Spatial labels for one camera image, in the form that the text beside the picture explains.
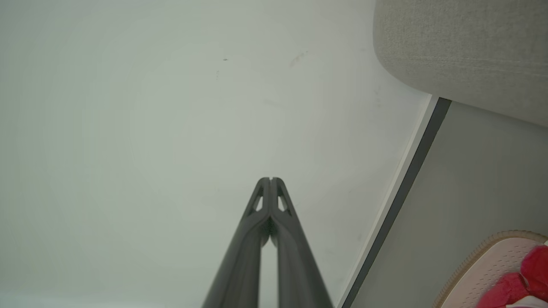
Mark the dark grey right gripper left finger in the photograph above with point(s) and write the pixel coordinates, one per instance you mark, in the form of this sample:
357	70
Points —
239	265

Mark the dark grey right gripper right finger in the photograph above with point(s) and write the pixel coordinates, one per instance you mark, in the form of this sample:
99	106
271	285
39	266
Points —
299	265

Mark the red jersey with white stripes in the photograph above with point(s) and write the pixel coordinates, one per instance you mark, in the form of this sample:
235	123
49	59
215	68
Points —
535	269

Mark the white and black baseboard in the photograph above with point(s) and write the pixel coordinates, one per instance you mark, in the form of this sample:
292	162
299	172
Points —
402	192

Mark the grey fabric sofa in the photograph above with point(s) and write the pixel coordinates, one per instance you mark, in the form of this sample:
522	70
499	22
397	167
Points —
471	42

